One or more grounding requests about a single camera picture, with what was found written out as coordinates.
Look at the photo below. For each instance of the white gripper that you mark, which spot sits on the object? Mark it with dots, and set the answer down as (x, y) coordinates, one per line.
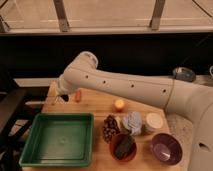
(61, 91)

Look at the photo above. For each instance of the black dish brush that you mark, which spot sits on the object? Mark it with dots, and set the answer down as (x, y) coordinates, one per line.
(65, 98)

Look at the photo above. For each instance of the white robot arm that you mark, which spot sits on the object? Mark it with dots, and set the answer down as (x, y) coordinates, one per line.
(192, 101)

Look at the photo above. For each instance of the green plastic tray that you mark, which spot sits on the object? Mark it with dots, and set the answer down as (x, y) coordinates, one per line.
(57, 140)

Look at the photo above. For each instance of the orange carrot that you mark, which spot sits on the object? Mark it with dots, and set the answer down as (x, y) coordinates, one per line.
(77, 97)

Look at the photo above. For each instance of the black chair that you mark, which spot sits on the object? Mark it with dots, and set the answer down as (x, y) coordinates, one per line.
(11, 101)

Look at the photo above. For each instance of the orange round fruit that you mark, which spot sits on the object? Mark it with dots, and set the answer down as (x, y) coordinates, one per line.
(119, 105)

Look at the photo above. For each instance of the dark red grape bunch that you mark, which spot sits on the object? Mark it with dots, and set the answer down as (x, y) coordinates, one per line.
(110, 128)

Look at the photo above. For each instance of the orange bowl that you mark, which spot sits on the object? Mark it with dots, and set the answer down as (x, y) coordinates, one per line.
(115, 142)

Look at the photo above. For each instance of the crumpled grey blue cloth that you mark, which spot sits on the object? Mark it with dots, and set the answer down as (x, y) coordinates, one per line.
(133, 123)

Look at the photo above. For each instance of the dark green sponge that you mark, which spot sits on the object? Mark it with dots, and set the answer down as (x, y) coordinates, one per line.
(124, 147)

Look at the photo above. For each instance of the purple plastic bowl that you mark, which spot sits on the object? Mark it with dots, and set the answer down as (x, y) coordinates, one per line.
(166, 149)

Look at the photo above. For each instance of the grey tape roll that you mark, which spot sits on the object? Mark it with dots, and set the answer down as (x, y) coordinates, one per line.
(184, 74)

